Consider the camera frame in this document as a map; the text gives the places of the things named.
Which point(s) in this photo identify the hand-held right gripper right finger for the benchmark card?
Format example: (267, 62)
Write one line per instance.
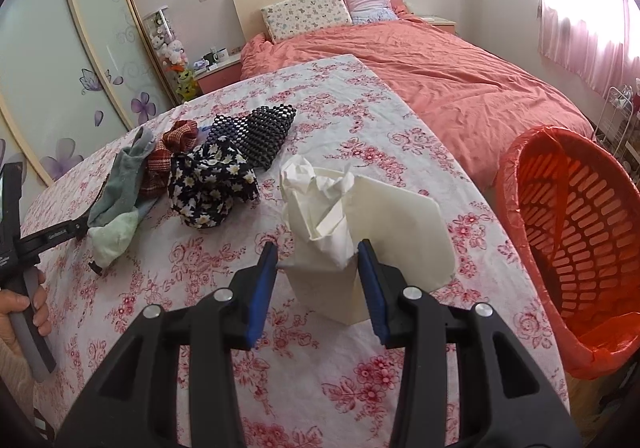
(372, 288)

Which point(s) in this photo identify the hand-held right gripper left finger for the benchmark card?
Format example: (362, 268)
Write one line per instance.
(264, 288)

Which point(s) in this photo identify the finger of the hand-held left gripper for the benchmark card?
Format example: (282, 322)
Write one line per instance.
(97, 203)
(55, 234)

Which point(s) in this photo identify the light green sock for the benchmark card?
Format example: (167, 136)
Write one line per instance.
(117, 235)

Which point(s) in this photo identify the grey green sock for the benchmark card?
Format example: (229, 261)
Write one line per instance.
(125, 173)

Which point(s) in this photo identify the white cloth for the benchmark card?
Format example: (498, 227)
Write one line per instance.
(400, 223)

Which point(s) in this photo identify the red striped woven cloth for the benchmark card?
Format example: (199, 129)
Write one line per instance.
(172, 138)

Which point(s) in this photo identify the orange laundry basket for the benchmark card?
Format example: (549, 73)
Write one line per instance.
(510, 208)

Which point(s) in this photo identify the orange plastic basket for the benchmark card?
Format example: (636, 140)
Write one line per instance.
(580, 228)

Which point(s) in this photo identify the person's left forearm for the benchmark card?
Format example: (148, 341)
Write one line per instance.
(12, 393)

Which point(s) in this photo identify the person's left hand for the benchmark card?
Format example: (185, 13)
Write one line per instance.
(42, 303)

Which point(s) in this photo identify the dark floral cloth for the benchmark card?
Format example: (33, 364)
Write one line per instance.
(210, 188)

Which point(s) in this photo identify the green frog plush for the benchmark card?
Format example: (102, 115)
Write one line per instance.
(186, 83)

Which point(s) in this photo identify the flower print sliding wardrobe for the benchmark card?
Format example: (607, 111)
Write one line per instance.
(60, 53)

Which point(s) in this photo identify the black woven mat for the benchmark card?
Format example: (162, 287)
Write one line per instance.
(265, 133)

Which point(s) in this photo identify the small blue box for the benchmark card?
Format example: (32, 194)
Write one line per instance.
(201, 64)

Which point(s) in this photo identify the pink nightstand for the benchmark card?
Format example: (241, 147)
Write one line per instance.
(217, 76)

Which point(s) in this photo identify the clear plush toy case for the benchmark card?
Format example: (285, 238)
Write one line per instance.
(162, 36)

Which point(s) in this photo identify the white mug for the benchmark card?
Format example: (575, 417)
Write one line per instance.
(220, 55)

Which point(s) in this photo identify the pink floral tablecloth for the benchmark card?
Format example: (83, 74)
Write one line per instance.
(325, 98)

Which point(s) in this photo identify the salmon pink duvet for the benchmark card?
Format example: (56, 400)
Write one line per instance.
(440, 73)

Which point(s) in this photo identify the light wooden nightstand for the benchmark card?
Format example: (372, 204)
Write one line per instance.
(440, 23)

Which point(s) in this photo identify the white patterned pillow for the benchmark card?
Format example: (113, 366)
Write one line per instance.
(307, 13)

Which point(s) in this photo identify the pink ruffled pillow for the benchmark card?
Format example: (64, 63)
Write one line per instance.
(367, 3)

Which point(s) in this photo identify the pink curtain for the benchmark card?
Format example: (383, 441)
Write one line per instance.
(590, 3)

